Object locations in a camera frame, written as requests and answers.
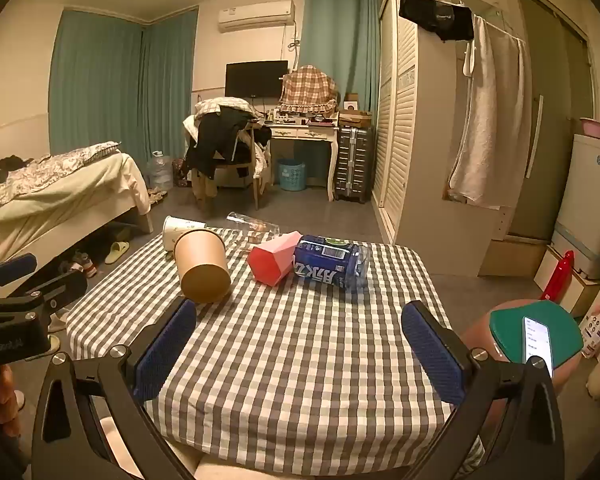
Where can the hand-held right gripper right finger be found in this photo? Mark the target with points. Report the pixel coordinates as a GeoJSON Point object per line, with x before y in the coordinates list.
{"type": "Point", "coordinates": [432, 355]}

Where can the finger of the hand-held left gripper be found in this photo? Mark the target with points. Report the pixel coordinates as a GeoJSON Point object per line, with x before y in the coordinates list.
{"type": "Point", "coordinates": [62, 286]}
{"type": "Point", "coordinates": [14, 266]}

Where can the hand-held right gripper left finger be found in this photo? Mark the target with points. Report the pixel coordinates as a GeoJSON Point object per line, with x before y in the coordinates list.
{"type": "Point", "coordinates": [164, 355]}

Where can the brown paper cup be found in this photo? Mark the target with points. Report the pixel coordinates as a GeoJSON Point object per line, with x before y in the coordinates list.
{"type": "Point", "coordinates": [202, 270]}

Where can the white paper cup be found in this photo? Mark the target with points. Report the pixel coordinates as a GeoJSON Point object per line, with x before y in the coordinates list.
{"type": "Point", "coordinates": [175, 232]}

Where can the pink faceted cup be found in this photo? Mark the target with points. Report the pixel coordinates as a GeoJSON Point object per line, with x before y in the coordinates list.
{"type": "Point", "coordinates": [272, 262]}

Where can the clear glass cup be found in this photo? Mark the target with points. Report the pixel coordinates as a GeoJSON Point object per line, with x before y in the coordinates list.
{"type": "Point", "coordinates": [252, 224]}

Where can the person's left hand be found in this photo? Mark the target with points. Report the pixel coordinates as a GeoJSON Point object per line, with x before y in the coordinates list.
{"type": "Point", "coordinates": [4, 392]}

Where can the sneakers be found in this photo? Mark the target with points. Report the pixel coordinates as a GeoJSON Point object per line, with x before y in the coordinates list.
{"type": "Point", "coordinates": [82, 264]}

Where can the light green slipper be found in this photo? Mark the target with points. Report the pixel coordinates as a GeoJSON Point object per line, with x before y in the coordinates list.
{"type": "Point", "coordinates": [117, 251]}

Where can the green top stool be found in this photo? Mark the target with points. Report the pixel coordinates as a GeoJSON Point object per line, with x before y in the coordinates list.
{"type": "Point", "coordinates": [505, 322]}

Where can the bed with floral bedding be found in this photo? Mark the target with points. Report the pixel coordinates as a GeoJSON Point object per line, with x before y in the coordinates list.
{"type": "Point", "coordinates": [55, 190]}

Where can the dark cloth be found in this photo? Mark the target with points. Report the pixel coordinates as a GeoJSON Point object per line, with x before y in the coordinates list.
{"type": "Point", "coordinates": [11, 163]}

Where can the smartphone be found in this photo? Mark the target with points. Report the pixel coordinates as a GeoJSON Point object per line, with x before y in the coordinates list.
{"type": "Point", "coordinates": [539, 342]}

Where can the grey checked tablecloth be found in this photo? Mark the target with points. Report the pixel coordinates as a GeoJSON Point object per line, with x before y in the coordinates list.
{"type": "Point", "coordinates": [290, 360]}

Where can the blue label plastic bottle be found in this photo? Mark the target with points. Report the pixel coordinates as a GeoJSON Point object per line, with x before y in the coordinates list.
{"type": "Point", "coordinates": [330, 262]}

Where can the red bottle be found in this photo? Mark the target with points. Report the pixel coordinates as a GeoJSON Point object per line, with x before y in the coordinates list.
{"type": "Point", "coordinates": [559, 277]}

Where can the large water jug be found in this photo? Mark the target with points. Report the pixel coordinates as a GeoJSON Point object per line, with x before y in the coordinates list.
{"type": "Point", "coordinates": [159, 172]}

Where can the white storage box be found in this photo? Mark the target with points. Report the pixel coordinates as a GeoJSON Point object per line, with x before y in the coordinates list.
{"type": "Point", "coordinates": [580, 287]}

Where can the printed package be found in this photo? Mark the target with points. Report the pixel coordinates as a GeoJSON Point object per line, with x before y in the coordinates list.
{"type": "Point", "coordinates": [597, 330]}

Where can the wooden chair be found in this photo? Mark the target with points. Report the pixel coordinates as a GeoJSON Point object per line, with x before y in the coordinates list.
{"type": "Point", "coordinates": [254, 180]}

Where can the teal curtain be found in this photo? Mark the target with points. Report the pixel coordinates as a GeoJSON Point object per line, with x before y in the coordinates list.
{"type": "Point", "coordinates": [340, 35]}
{"type": "Point", "coordinates": [95, 85]}
{"type": "Point", "coordinates": [170, 80]}

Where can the dark ribbed suitcase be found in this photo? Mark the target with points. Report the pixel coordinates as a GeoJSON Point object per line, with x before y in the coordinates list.
{"type": "Point", "coordinates": [352, 162]}

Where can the black clothes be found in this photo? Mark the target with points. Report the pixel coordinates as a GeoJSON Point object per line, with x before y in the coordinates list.
{"type": "Point", "coordinates": [215, 140]}

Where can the white fridge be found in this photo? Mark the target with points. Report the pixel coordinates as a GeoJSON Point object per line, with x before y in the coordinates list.
{"type": "Point", "coordinates": [582, 200]}

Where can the blue laundry basket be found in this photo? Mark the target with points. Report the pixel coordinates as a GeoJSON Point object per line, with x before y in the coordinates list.
{"type": "Point", "coordinates": [292, 175]}

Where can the white louvred wardrobe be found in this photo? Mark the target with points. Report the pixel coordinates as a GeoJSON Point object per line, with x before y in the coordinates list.
{"type": "Point", "coordinates": [405, 135]}

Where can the checked pillow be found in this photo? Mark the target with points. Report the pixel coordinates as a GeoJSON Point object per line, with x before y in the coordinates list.
{"type": "Point", "coordinates": [222, 105]}

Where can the white hanging towel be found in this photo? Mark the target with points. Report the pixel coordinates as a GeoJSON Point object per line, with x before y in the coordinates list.
{"type": "Point", "coordinates": [490, 120]}

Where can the flat cardboard box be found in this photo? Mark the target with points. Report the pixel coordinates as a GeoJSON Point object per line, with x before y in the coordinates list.
{"type": "Point", "coordinates": [355, 120]}

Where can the white desk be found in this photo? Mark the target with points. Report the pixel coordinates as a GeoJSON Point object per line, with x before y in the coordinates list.
{"type": "Point", "coordinates": [305, 134]}

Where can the pink basin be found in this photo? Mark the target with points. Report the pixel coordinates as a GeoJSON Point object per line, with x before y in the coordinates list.
{"type": "Point", "coordinates": [596, 127]}

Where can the black monitor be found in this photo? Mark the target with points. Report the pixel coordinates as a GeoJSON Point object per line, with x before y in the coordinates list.
{"type": "Point", "coordinates": [256, 78]}

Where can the plaid blanket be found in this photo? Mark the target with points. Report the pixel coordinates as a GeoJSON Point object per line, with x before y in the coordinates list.
{"type": "Point", "coordinates": [307, 87]}

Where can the white air conditioner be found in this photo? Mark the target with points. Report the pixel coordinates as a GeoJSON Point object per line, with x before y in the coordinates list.
{"type": "Point", "coordinates": [255, 16]}

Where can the black hanging cloth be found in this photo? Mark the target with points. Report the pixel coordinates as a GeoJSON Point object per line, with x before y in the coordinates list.
{"type": "Point", "coordinates": [432, 14]}

